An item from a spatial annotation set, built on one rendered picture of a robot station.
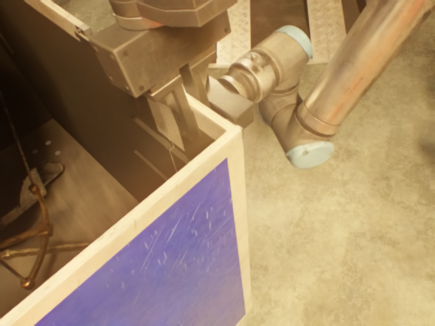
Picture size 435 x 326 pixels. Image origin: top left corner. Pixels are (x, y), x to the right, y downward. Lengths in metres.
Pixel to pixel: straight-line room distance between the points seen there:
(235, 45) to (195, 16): 1.76
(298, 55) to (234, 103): 0.18
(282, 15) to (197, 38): 1.93
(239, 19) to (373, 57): 1.60
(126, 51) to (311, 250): 1.13
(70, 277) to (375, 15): 0.53
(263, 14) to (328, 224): 1.38
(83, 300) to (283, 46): 0.55
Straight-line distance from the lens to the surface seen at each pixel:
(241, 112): 0.61
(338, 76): 0.64
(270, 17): 2.27
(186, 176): 0.34
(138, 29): 0.33
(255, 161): 1.52
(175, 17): 0.28
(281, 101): 0.77
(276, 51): 0.70
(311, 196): 1.44
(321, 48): 2.03
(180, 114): 0.40
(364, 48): 0.62
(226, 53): 2.00
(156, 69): 0.34
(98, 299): 0.39
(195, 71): 0.39
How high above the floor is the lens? 1.24
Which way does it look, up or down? 54 degrees down
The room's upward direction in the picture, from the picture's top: 9 degrees counter-clockwise
